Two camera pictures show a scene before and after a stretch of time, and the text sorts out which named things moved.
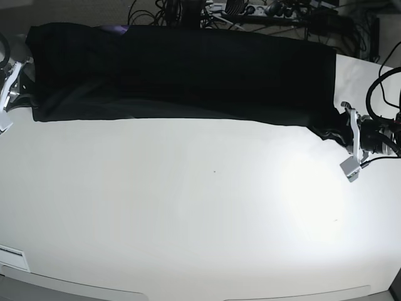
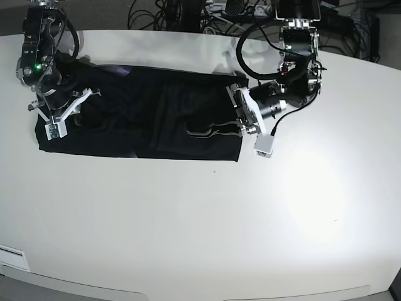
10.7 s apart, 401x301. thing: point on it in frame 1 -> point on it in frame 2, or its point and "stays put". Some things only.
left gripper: x=20 y=86 -> x=73 y=108
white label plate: x=14 y=258 stays put
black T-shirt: x=119 y=71 -> x=143 y=112
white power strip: x=260 y=10 stays put
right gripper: x=369 y=137 -> x=252 y=105
